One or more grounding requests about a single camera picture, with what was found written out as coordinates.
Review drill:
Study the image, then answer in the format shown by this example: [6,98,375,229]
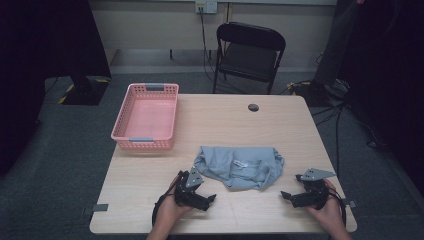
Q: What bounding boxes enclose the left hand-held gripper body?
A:
[173,166,210,212]

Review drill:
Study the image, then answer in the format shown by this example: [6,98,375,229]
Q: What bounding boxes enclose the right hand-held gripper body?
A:
[290,167,337,211]

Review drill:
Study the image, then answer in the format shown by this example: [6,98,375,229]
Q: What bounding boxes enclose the grey-blue printed t-shirt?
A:
[193,145,286,192]

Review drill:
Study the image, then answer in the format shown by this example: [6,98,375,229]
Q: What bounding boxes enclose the person's right hand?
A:
[305,179,345,232]

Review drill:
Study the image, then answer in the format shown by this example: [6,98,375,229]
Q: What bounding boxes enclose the person's left hand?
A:
[155,175,195,232]

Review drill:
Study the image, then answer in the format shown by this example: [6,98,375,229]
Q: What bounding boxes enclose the pink plastic basket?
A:
[110,82,180,151]

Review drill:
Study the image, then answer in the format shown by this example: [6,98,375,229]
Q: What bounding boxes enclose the yellow and black floor device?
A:
[285,79,316,98]

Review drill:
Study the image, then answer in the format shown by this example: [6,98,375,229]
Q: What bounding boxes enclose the black stand base yellow stripes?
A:
[57,75,111,107]

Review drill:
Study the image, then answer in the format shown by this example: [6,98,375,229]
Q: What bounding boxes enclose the black folding chair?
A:
[212,21,287,96]

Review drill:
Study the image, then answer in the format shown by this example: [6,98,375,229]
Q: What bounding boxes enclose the dark curtain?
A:
[336,0,424,196]
[0,0,112,176]

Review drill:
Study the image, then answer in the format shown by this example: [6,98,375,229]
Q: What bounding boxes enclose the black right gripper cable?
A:
[328,187,348,228]

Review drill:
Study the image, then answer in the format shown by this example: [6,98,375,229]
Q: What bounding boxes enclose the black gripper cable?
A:
[328,187,348,228]
[151,181,183,228]

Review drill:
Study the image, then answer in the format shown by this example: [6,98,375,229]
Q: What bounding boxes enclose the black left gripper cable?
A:
[151,181,183,228]

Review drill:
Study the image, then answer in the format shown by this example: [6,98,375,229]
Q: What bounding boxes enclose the black floor cable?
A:
[311,99,389,179]

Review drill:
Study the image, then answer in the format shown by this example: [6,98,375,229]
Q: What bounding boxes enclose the black wall socket cable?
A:
[198,7,231,88]

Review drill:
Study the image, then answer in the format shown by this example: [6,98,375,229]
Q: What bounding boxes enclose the white wall socket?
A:
[194,0,219,15]

